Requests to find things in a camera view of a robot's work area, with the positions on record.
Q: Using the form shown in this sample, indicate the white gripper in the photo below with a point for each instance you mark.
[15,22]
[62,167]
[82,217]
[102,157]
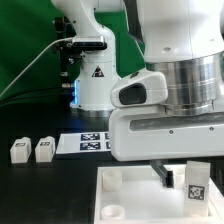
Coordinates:
[142,133]

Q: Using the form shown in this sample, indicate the white square tabletop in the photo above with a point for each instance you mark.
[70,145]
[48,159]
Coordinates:
[135,195]

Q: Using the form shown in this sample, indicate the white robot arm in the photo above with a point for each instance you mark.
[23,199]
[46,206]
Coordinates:
[174,106]

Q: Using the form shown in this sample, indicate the white marker base sheet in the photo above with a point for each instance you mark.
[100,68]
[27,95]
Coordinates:
[83,143]

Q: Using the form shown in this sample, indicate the black camera stand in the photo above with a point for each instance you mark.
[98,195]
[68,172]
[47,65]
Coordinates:
[67,55]

